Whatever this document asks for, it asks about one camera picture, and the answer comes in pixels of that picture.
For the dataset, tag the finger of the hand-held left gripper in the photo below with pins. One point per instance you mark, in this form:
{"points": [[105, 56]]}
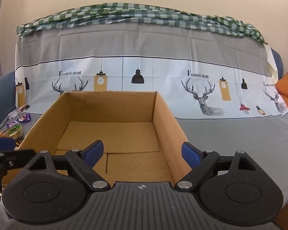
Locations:
{"points": [[2, 143], [14, 158]]}

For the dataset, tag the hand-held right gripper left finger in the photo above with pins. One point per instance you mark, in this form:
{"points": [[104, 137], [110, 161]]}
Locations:
{"points": [[94, 152]]}

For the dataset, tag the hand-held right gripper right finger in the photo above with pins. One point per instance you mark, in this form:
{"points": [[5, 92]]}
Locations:
{"points": [[190, 155]]}

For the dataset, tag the brown cardboard box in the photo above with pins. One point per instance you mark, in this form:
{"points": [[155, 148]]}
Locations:
{"points": [[110, 110]]}

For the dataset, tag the round green snack packet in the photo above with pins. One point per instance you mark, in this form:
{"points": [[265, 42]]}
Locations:
{"points": [[14, 131]]}

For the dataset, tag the purple snack packet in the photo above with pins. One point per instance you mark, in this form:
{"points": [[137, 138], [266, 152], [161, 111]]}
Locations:
{"points": [[21, 119]]}

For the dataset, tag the small dark snack packet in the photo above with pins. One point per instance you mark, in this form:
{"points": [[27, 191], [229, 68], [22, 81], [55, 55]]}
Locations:
{"points": [[24, 108]]}

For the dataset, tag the printed grey white sofa cover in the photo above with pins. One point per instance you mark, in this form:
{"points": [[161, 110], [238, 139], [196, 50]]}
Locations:
{"points": [[158, 43]]}

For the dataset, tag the green checkered cloth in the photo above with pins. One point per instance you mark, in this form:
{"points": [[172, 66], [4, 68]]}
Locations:
{"points": [[139, 14]]}

